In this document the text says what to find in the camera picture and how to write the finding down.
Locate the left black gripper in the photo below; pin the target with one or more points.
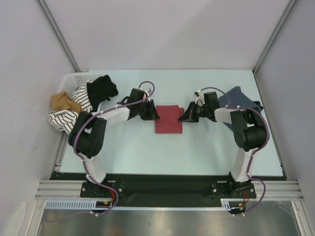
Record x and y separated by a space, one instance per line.
152 114

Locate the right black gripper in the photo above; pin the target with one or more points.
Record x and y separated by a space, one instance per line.
190 115

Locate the red tank top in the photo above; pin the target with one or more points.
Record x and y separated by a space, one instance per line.
168 122

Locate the blue grey tank top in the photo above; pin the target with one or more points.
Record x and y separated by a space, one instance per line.
237 97

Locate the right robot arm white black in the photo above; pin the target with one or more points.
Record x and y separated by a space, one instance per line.
250 133

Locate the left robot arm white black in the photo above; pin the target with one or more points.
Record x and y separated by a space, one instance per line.
88 134

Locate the striped white black tank top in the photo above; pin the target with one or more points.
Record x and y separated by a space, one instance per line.
63 120

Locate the mustard tank top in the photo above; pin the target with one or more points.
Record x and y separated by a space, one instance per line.
61 101

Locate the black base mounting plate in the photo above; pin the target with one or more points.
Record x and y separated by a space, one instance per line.
161 190

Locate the white plastic laundry basket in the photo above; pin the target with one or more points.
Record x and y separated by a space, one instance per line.
81 88

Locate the slotted cable duct rail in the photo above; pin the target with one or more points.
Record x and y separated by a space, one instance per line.
102 205

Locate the aluminium extrusion base frame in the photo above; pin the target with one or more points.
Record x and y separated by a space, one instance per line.
270 189

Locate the right aluminium corner post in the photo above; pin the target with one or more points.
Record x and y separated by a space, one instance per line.
275 34

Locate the aluminium corner post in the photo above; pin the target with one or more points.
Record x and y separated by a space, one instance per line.
275 34
58 33

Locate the left aluminium corner post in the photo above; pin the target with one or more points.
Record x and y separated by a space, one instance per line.
58 33

